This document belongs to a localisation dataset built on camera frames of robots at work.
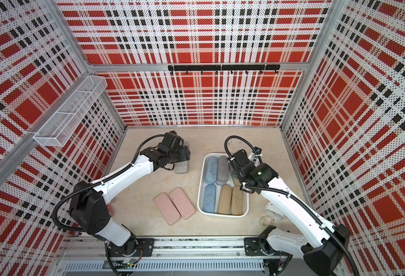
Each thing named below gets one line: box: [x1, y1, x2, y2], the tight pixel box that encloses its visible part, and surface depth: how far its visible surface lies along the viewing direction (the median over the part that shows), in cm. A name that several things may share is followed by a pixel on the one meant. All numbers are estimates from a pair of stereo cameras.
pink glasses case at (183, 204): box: [169, 186, 196, 220], surface depth 87 cm
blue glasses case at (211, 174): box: [204, 155, 219, 184], surface depth 93 cm
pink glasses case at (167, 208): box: [153, 192, 182, 226], surface depth 86 cm
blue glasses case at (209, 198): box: [202, 184, 217, 214], surface depth 88 cm
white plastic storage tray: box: [196, 152, 250, 218], surface depth 89 cm
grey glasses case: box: [215, 155, 229, 186], surface depth 93 cm
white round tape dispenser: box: [264, 201, 285, 221], surface depth 79 cm
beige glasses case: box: [217, 184, 233, 215], surface depth 86 cm
